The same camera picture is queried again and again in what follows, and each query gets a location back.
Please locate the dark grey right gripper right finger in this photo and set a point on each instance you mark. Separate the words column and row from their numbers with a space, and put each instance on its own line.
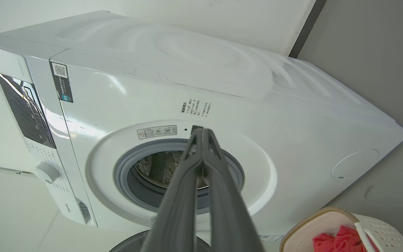
column 226, row 217

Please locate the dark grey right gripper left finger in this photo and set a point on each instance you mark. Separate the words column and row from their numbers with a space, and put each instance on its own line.
column 177, row 210

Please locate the red garment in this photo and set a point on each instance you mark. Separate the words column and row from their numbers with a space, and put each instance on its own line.
column 338, row 241

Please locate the stainless steel washing machine drum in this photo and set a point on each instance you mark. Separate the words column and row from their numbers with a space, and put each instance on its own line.
column 156, row 168

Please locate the washing machine door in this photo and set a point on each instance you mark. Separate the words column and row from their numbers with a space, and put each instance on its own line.
column 128, row 245

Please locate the white program dial knob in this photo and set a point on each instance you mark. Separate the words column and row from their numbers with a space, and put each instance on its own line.
column 46, row 172

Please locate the cream perforated laundry basket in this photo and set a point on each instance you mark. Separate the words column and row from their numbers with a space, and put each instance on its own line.
column 387, row 234

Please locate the black washer display panel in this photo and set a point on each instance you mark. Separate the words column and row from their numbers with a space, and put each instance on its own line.
column 26, row 112

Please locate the grey rubber door gasket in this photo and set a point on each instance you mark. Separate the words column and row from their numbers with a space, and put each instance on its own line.
column 121, row 178

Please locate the white warning label sticker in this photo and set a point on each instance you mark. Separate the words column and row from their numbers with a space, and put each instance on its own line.
column 156, row 132

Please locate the white washing machine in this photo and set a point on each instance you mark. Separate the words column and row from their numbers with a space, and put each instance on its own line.
column 292, row 115

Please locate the round white filter cover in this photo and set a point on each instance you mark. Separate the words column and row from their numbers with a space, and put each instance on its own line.
column 355, row 163

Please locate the dark QR code sticker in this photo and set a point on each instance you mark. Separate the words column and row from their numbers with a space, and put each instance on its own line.
column 62, row 84

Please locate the white detergent drawer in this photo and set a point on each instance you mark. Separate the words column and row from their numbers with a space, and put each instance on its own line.
column 9, row 61

